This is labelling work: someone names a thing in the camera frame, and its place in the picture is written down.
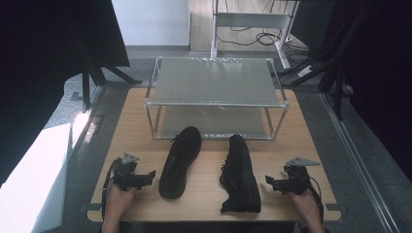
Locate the aluminium floor rail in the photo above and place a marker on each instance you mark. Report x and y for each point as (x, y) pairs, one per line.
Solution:
(359, 161)

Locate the grey metal shoe rack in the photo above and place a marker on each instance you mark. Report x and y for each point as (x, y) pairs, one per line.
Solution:
(215, 81)

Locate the white board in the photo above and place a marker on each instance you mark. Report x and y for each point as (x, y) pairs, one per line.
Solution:
(35, 181)

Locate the black metal stand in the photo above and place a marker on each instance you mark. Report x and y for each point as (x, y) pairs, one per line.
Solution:
(327, 64)
(94, 71)

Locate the black shoe sole up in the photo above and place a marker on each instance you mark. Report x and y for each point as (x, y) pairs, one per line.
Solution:
(179, 161)

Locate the person's right hand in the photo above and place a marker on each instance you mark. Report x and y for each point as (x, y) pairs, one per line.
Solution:
(302, 202)

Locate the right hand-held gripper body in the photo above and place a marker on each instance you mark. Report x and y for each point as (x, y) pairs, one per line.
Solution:
(296, 178)

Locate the white desk frame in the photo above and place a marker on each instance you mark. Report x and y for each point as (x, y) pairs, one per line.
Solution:
(251, 20)

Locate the person's left hand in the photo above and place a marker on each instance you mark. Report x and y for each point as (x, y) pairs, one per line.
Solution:
(118, 199)

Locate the white power strip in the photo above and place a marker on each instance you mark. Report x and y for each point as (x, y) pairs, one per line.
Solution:
(305, 71)

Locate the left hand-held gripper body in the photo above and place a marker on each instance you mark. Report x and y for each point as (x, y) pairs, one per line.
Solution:
(124, 174)

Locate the black laced shoe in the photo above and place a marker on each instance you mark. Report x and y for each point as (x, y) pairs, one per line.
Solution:
(241, 178)

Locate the black curtain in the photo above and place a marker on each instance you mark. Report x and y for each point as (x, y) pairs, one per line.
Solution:
(39, 64)
(382, 64)

